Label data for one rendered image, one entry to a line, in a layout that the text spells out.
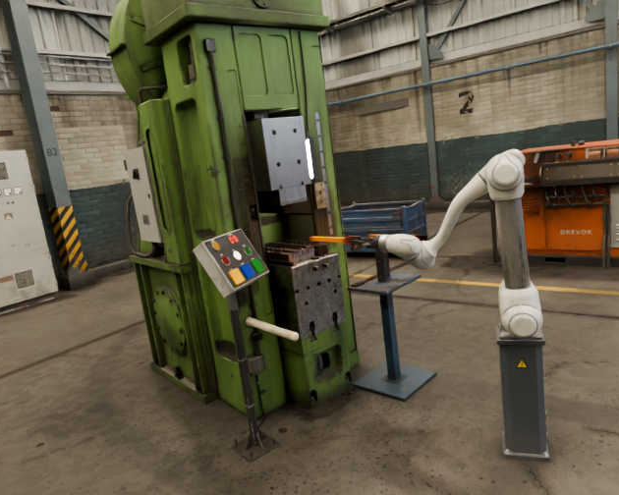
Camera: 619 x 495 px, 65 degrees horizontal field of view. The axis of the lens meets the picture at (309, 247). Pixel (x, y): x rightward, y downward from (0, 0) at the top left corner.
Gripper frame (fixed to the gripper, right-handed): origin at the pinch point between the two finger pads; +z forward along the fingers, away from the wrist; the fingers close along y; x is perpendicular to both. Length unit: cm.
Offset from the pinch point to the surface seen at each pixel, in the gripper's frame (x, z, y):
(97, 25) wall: 292, 690, 131
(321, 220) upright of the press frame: 3, 58, 29
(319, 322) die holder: -54, 37, 0
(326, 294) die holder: -38, 37, 8
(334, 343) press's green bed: -72, 38, 10
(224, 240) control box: 10, 32, -59
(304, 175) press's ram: 35, 45, 8
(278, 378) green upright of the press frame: -88, 57, -23
